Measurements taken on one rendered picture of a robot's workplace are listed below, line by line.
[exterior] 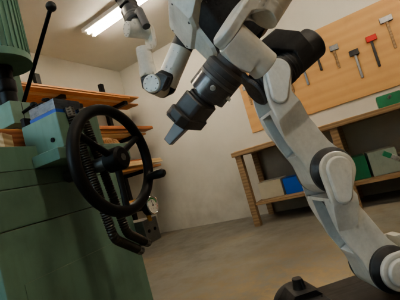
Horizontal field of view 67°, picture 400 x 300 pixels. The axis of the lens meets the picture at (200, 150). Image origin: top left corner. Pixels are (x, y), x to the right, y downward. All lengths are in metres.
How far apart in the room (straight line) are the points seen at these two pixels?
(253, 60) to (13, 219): 0.62
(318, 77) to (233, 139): 1.28
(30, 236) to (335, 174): 0.82
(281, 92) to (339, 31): 2.97
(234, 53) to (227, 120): 3.53
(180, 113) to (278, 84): 0.44
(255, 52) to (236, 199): 3.65
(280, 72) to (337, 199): 0.42
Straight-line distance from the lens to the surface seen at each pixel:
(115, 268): 0.99
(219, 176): 4.24
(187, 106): 0.63
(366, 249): 1.11
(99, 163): 0.80
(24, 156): 0.85
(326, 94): 3.80
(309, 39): 1.11
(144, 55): 1.35
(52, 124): 0.83
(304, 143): 1.01
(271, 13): 0.67
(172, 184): 4.66
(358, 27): 3.90
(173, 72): 1.27
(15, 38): 1.11
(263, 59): 0.63
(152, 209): 1.06
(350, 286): 1.35
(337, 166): 0.99
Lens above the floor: 0.72
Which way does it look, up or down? 4 degrees up
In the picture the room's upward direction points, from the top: 16 degrees counter-clockwise
